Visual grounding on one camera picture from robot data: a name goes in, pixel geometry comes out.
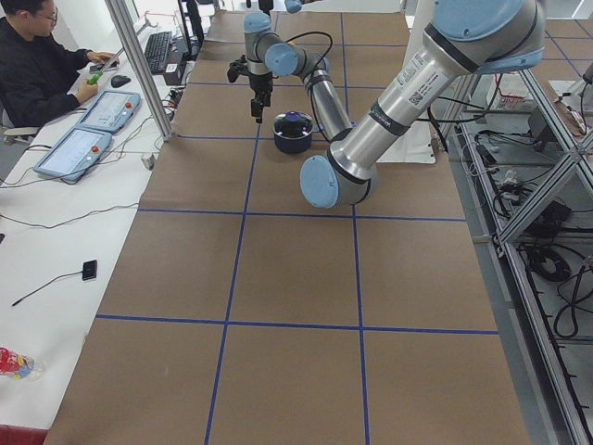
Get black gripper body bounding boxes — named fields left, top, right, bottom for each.
left=249, top=72, right=273, bottom=108

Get glass lid purple knob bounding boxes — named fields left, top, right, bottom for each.
left=272, top=111, right=313, bottom=140

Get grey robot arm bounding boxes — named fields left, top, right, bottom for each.
left=256, top=0, right=316, bottom=14
left=244, top=1, right=546, bottom=209

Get dark blue saucepan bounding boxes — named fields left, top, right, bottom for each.
left=272, top=121, right=315, bottom=154

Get black keyboard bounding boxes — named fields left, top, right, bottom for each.
left=145, top=32, right=171, bottom=74

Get black computer mouse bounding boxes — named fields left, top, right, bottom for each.
left=110, top=75, right=131, bottom=88

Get upper blue teach pendant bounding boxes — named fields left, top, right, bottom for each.
left=77, top=90, right=141, bottom=134

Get blue teach pendant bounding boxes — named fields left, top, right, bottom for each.
left=77, top=90, right=141, bottom=134
left=33, top=126, right=112, bottom=184

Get lower blue teach pendant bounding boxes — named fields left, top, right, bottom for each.
left=33, top=126, right=112, bottom=184

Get seated person black jacket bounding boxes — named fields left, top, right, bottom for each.
left=1, top=1, right=113, bottom=127

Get small black square device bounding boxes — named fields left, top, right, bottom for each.
left=82, top=260, right=98, bottom=281

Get red plastic bottle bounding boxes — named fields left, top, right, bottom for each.
left=0, top=347, right=45, bottom=380

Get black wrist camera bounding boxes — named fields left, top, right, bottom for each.
left=227, top=55, right=249, bottom=83

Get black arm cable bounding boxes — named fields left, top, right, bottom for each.
left=277, top=31, right=334, bottom=75

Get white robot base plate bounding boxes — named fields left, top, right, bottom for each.
left=378, top=121, right=435, bottom=164

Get aluminium frame post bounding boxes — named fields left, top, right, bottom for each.
left=105, top=0, right=173, bottom=142

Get aluminium frame rack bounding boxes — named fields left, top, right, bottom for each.
left=437, top=58, right=592, bottom=444

